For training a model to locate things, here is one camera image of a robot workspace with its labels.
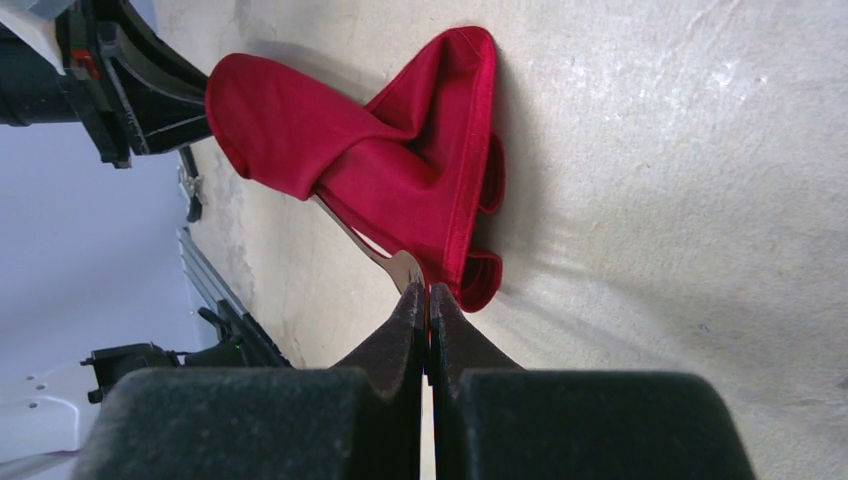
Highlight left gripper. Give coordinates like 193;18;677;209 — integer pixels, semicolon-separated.
1;1;211;169

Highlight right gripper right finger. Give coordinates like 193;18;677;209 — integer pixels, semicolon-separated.
428;284;754;479

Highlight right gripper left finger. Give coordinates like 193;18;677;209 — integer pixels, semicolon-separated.
72;283;426;479

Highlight gold fork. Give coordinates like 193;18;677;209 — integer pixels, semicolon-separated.
311;195;427;294

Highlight red cloth napkin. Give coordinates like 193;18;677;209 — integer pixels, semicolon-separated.
205;26;505;312

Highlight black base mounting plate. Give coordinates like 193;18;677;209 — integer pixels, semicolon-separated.
186;300;292;368

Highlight aluminium frame rail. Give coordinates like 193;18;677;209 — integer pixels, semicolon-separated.
177;227;249;315

